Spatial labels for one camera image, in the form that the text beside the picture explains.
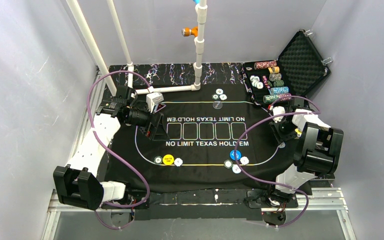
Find blue playing card deck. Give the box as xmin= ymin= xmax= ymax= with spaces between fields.
xmin=295 ymin=128 xmax=302 ymax=138

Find green poker chip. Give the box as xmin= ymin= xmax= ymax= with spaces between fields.
xmin=223 ymin=159 xmax=233 ymax=169
xmin=211 ymin=94 xmax=219 ymax=100
xmin=154 ymin=156 xmax=163 ymax=165

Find yellow big blind button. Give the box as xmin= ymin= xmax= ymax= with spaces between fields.
xmin=162 ymin=154 xmax=175 ymax=166

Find white blue poker chip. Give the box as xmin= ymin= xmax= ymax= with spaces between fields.
xmin=219 ymin=94 xmax=227 ymax=101
xmin=239 ymin=156 xmax=250 ymax=165
xmin=173 ymin=158 xmax=183 ymax=167

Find blue small blind button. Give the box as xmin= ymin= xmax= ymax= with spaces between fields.
xmin=229 ymin=150 xmax=242 ymax=161

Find white light-blue ten chip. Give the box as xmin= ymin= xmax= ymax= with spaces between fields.
xmin=231 ymin=164 xmax=242 ymax=174

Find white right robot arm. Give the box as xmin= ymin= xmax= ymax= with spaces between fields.
xmin=268 ymin=99 xmax=344 ymax=194

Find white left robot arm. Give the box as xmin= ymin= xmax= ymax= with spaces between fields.
xmin=53 ymin=86 xmax=169 ymax=210

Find green and pink chip row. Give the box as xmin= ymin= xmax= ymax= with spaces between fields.
xmin=262 ymin=93 xmax=292 ymax=104

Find blue chip row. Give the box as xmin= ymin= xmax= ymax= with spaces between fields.
xmin=269 ymin=86 xmax=290 ymax=95

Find dark green chip row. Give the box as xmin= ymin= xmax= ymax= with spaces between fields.
xmin=268 ymin=73 xmax=285 ymax=87

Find white chips in case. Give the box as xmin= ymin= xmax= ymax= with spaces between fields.
xmin=250 ymin=75 xmax=265 ymax=89

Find black poker felt mat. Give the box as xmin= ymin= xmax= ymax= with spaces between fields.
xmin=104 ymin=84 xmax=297 ymax=193

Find yellow chip row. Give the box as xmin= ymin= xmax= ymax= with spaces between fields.
xmin=268 ymin=66 xmax=280 ymax=74

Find black poker chip case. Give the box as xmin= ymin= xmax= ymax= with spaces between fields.
xmin=242 ymin=29 xmax=331 ymax=105

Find red white chip row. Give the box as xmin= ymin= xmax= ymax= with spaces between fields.
xmin=253 ymin=60 xmax=277 ymax=70

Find orange clamp knob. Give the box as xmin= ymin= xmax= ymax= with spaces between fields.
xmin=181 ymin=26 xmax=199 ymax=38

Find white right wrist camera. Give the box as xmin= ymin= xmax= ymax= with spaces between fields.
xmin=272 ymin=106 xmax=286 ymax=123

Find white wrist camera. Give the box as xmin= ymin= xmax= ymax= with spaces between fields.
xmin=146 ymin=92 xmax=164 ymax=113
xmin=272 ymin=106 xmax=286 ymax=123

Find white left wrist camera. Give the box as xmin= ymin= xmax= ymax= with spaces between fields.
xmin=146 ymin=92 xmax=164 ymax=113

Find white PVC pipe frame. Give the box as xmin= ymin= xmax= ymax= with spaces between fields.
xmin=66 ymin=0 xmax=208 ymax=97

